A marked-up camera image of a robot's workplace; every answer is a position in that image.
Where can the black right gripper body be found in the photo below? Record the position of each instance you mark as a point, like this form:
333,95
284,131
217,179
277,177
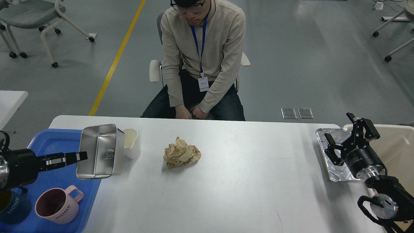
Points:
360,158

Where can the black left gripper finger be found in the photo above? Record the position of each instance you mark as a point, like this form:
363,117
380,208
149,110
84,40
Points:
66,158
48,166

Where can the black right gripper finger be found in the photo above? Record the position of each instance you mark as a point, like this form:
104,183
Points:
330,150
363,129

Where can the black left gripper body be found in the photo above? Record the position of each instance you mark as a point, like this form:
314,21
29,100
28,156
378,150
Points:
19,168

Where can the pink HOME mug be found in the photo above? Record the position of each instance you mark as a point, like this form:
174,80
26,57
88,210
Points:
58,205

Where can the stainless steel rectangular tray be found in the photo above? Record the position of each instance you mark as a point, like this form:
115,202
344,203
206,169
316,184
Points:
104,145

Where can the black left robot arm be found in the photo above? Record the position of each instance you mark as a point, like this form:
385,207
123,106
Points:
3,142

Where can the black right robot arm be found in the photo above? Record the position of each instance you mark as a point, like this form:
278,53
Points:
391,203

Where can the blue plastic tray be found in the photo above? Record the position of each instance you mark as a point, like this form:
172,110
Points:
52,141

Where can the aluminium foil tray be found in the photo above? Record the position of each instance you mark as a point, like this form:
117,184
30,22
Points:
335,173

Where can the beige plastic bin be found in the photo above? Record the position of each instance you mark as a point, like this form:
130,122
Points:
395,148

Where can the dark blue HOME mug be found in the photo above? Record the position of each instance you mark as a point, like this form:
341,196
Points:
14,207

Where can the right metal floor plate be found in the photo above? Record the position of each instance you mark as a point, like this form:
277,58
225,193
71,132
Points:
305,113

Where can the metal floor plate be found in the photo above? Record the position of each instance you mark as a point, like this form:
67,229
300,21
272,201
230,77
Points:
288,113
305,113

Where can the left metal floor plate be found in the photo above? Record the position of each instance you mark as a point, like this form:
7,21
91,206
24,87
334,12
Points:
288,113

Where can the white side table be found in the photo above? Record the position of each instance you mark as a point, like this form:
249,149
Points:
10,101

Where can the white paper cup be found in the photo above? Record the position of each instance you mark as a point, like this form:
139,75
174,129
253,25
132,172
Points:
131,147

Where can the crumpled brown paper ball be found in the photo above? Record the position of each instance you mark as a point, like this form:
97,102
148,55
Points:
180,153

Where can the white power adapter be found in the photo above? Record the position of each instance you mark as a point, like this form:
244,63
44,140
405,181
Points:
379,5

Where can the grey wheeled chair left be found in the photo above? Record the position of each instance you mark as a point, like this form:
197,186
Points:
30,14

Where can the seated man in beige sweater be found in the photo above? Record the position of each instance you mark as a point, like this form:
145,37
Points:
202,42

